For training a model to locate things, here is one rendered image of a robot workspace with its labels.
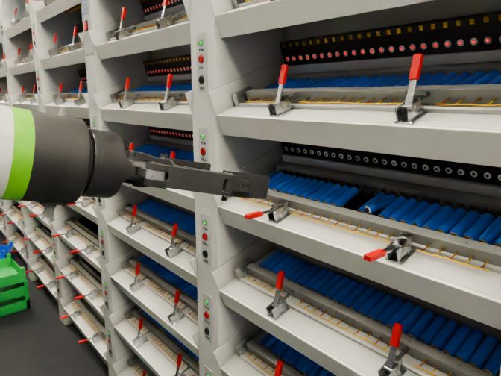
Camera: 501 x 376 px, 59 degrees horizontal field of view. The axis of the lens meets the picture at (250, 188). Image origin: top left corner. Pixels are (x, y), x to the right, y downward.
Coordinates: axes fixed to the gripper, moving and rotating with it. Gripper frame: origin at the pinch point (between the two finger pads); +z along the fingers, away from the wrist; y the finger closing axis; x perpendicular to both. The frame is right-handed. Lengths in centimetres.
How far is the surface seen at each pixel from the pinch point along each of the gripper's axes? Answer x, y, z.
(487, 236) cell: -1.8, 23.9, 27.5
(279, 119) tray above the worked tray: 10.9, -9.8, 16.4
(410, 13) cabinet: 33.1, 2.1, 32.1
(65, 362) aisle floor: -99, -137, 30
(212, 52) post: 23.6, -31.1, 13.7
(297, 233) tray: -8.7, -4.8, 20.6
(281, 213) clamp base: -6.3, -11.3, 22.2
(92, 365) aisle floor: -97, -128, 39
